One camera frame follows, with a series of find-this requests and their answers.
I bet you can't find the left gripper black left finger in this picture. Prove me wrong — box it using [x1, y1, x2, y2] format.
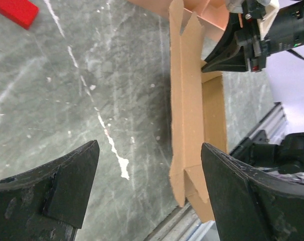
[0, 140, 100, 240]

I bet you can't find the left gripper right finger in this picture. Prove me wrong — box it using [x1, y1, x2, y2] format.
[201, 143, 304, 241]

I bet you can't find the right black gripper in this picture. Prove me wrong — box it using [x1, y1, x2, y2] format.
[201, 1, 304, 73]

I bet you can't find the cardboard box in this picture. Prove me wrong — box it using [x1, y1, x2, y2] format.
[169, 1, 227, 222]

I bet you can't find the orange plastic file organizer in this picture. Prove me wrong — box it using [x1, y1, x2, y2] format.
[129, 0, 229, 42]

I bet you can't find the flat red block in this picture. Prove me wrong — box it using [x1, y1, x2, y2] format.
[0, 0, 39, 30]

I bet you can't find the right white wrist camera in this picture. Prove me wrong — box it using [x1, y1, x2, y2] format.
[225, 0, 280, 40]

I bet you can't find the aluminium mounting rail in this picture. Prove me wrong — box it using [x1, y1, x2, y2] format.
[147, 103, 287, 240]

